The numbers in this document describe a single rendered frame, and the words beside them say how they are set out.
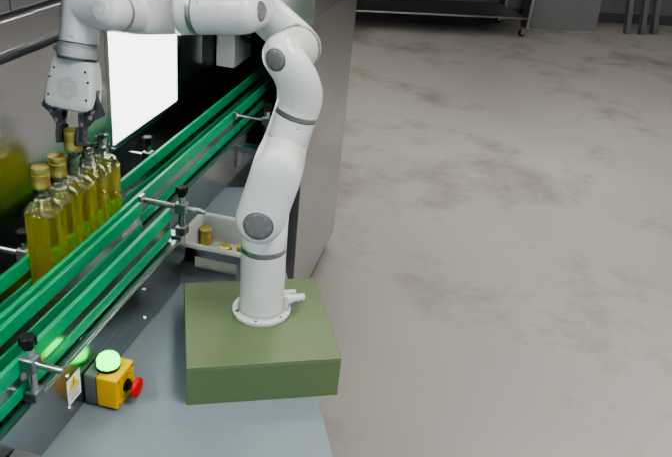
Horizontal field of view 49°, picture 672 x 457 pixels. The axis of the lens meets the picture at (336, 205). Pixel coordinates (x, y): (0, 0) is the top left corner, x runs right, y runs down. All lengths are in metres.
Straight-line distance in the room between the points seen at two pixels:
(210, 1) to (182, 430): 0.80
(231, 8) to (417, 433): 1.68
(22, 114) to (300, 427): 0.85
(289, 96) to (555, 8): 7.69
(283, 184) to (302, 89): 0.17
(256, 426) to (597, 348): 2.01
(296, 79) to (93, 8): 0.41
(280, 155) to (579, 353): 2.08
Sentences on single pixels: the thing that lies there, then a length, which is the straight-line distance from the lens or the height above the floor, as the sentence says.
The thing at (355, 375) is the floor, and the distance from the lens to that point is 2.78.
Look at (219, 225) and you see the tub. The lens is 1.98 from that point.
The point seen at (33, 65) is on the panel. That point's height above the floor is 1.29.
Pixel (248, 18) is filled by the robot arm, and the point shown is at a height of 1.47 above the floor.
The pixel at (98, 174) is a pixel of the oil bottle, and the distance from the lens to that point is 1.65.
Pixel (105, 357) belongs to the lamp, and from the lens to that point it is 1.48.
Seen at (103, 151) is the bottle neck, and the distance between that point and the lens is 1.69.
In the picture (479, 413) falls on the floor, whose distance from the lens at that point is 2.73.
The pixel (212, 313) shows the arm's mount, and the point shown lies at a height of 0.84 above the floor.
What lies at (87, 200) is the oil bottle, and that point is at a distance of 1.62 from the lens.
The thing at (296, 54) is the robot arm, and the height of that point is 1.42.
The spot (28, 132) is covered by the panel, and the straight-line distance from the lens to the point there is 1.67.
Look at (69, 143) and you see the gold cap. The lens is 1.57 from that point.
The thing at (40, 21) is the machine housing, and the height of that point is 1.37.
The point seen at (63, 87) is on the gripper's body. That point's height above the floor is 1.28.
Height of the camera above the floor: 1.78
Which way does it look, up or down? 27 degrees down
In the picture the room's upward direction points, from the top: 6 degrees clockwise
